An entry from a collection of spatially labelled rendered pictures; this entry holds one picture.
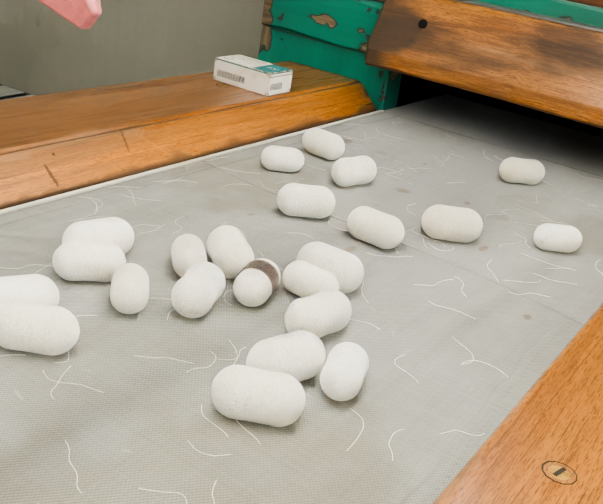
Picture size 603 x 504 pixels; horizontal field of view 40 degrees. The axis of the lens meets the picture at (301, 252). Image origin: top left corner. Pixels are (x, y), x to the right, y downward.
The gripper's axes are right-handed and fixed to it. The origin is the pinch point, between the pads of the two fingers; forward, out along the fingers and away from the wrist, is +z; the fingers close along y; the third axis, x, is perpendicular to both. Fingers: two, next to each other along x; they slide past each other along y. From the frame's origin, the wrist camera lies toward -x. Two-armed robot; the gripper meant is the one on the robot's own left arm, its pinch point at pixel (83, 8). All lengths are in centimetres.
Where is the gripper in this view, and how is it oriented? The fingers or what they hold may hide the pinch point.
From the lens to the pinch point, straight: 45.4
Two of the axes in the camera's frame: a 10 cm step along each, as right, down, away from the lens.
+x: -6.4, 4.7, 6.1
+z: 5.3, 8.4, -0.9
